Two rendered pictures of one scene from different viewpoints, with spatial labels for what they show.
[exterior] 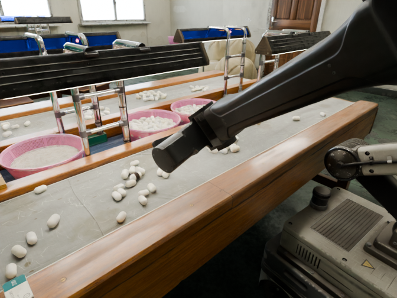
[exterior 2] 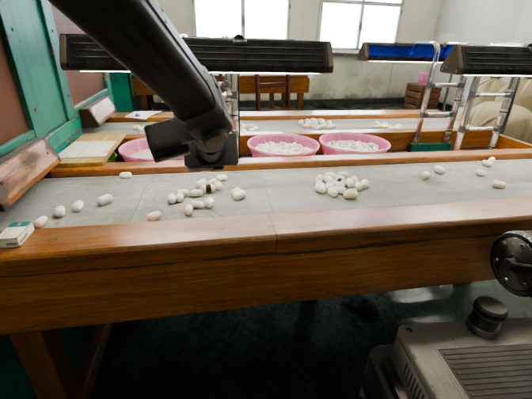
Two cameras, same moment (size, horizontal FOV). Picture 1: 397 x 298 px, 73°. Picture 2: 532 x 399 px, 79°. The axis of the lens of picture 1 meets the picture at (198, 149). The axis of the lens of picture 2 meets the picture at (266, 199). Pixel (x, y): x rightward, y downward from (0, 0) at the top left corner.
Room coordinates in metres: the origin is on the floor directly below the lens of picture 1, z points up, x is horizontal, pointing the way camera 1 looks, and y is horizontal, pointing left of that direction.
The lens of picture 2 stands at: (0.11, -0.37, 1.11)
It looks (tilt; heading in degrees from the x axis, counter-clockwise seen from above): 26 degrees down; 33
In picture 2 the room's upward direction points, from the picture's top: 2 degrees clockwise
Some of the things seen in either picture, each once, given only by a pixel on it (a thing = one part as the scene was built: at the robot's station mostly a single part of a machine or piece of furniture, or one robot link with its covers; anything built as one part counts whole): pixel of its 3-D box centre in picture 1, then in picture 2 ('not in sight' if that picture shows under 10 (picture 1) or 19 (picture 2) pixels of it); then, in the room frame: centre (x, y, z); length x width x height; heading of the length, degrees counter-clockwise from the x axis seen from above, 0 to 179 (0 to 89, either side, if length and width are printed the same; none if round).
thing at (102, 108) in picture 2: not in sight; (100, 110); (0.89, 0.96, 0.83); 0.30 x 0.06 x 0.07; 44
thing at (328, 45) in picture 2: (117, 63); (205, 54); (0.74, 0.22, 1.08); 0.62 x 0.08 x 0.07; 134
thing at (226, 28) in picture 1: (224, 64); (429, 97); (1.76, -0.16, 0.90); 0.20 x 0.19 x 0.45; 134
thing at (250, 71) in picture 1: (231, 70); (491, 123); (4.12, -0.48, 0.40); 0.74 x 0.56 x 0.38; 140
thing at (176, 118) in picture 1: (151, 129); (283, 154); (1.13, 0.21, 0.72); 0.27 x 0.27 x 0.10
